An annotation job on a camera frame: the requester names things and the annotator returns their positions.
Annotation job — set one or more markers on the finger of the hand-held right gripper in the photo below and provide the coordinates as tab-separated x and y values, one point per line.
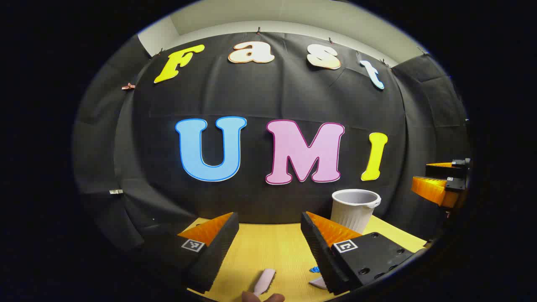
432	191
444	171

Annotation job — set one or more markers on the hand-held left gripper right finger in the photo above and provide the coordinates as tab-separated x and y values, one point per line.
319	251

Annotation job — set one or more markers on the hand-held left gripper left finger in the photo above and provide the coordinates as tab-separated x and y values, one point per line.
218	247

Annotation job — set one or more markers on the pale pink dustpan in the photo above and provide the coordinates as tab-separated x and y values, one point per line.
319	284

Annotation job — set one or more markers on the white ribbed garbage bin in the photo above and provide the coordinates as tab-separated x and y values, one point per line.
352	214

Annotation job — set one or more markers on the small pale pink broom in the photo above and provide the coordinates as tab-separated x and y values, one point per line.
264	282

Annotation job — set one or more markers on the yellow wooden desktop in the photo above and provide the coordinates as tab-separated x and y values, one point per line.
268	247

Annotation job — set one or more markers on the black backdrop cloth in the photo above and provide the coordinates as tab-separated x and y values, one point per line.
285	92

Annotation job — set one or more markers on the copper backdrop clip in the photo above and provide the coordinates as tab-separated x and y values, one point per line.
128	87

